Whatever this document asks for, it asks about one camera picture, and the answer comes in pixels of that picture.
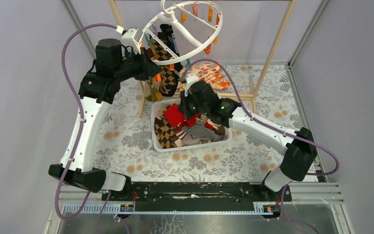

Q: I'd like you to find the red sock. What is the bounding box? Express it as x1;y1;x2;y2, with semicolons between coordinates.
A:
163;103;200;128

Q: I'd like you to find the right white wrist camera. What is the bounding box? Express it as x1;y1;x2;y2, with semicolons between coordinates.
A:
180;73;200;97

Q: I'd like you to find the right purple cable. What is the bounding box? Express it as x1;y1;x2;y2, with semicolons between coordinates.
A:
180;58;340;234

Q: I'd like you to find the orange patterned cloth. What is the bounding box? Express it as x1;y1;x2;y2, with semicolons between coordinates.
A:
189;62;231;91

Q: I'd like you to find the brown argyle sock in basket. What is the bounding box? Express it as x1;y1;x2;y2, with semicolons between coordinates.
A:
153;109;177;149

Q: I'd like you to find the wooden drying rack frame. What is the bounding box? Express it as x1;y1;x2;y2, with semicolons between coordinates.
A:
109;0;299;121

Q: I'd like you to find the floral table cloth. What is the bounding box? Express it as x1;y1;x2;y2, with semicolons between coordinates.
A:
94;64;304;182

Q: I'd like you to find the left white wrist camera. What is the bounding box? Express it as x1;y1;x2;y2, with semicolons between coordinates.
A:
116;25;143;54

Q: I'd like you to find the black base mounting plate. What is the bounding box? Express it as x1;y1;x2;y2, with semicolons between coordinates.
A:
101;182;292;212

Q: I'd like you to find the white round clip hanger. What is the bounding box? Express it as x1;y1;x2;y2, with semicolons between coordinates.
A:
142;0;224;65

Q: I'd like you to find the grey sock in basket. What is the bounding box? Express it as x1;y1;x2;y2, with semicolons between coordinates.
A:
182;122;224;142

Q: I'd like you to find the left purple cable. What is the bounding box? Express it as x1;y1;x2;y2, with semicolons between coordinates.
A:
54;23;125;234

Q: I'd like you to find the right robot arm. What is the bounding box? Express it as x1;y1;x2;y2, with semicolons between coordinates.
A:
180;80;317;201

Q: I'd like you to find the hanging brown argyle sock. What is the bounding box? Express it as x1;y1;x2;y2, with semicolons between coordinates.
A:
151;39;179;97

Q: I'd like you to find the hanging green striped sock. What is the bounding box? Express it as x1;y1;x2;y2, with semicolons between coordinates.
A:
143;79;163;102

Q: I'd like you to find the white laundry basket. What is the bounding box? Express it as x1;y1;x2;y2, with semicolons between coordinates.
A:
150;98;233;153

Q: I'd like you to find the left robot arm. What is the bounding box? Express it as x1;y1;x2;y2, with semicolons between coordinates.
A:
48;39;161;200

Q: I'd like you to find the purple cable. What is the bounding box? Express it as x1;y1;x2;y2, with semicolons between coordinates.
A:
180;58;340;234
54;23;125;234

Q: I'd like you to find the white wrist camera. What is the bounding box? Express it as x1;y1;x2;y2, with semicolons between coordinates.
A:
180;73;200;97
116;25;143;54

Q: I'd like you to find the hanging black lettered sock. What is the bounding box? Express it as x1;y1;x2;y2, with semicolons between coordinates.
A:
158;24;183;76

